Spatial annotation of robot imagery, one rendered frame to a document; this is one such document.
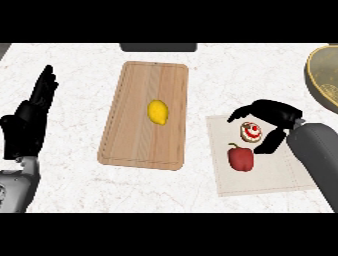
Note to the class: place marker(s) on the beige cloth placemat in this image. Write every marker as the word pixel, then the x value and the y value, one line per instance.
pixel 269 173

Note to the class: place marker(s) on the olive bowl with yellow rim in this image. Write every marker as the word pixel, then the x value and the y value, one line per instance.
pixel 335 80

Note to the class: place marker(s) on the wooden cutting board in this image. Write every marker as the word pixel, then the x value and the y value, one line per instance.
pixel 145 115

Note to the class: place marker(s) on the yellow lemon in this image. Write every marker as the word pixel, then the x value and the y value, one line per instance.
pixel 158 112

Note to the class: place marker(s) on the red bell pepper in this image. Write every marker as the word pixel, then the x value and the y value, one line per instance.
pixel 241 158

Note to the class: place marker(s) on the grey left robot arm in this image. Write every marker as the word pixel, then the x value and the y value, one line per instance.
pixel 9 188

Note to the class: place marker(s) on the white frosted cupcake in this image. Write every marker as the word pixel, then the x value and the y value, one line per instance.
pixel 251 132

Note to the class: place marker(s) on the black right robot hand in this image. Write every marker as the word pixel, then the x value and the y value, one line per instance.
pixel 273 111

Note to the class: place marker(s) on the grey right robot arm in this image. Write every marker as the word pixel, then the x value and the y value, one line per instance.
pixel 325 163

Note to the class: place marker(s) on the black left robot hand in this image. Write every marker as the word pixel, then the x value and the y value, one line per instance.
pixel 25 123

